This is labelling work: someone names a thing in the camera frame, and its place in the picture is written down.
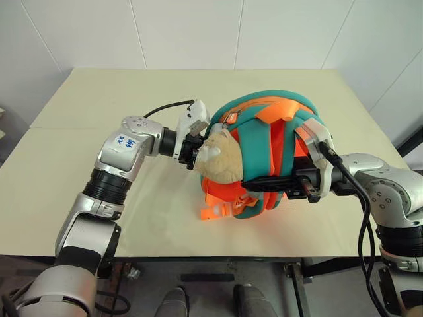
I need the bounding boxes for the dark rounded shape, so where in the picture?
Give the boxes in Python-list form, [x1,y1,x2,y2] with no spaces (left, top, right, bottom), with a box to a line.
[233,283,266,317]
[155,286,190,317]

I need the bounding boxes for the black metal rack frame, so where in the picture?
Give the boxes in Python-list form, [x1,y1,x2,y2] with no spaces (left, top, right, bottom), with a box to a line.
[395,110,423,160]

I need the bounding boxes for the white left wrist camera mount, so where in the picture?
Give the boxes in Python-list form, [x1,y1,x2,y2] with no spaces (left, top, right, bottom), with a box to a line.
[176,98,212,143]

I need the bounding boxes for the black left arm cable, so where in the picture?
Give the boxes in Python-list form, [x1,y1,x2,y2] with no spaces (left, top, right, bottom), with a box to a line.
[143,98,196,118]

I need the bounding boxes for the white sticker blue writing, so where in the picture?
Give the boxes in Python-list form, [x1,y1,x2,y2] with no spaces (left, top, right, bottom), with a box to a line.
[113,133,139,152]

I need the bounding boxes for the grey metal table leg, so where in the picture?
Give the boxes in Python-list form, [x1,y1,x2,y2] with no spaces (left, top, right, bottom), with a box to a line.
[282,260,315,317]

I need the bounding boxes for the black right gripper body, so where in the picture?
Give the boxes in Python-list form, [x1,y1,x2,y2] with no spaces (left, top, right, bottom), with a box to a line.
[286,157,323,203]

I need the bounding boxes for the beige plush toy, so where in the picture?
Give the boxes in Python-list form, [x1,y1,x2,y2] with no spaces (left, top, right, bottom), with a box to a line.
[195,129,245,184]

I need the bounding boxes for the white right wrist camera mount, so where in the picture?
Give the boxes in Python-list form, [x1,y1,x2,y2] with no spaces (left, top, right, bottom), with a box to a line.
[295,118,335,199]

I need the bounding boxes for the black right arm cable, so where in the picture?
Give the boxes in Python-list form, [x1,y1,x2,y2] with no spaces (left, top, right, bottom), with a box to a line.
[317,139,379,317]

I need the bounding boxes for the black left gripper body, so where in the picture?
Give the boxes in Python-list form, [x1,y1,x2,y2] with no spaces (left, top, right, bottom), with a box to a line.
[178,134,200,171]

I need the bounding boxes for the orange and teal backpack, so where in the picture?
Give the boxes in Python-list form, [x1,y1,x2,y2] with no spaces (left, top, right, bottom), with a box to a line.
[198,88,320,223]

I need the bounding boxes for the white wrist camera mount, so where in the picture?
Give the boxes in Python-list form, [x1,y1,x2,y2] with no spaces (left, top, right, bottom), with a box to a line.
[176,98,212,143]
[295,118,335,199]

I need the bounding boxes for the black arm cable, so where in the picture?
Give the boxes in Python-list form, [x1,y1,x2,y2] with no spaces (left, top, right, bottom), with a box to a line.
[143,98,196,118]
[317,139,379,317]

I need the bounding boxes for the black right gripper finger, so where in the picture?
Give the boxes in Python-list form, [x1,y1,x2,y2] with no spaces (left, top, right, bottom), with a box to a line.
[242,174,298,194]

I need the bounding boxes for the black table frame bar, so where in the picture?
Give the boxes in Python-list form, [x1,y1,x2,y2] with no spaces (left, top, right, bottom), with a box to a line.
[110,254,383,265]

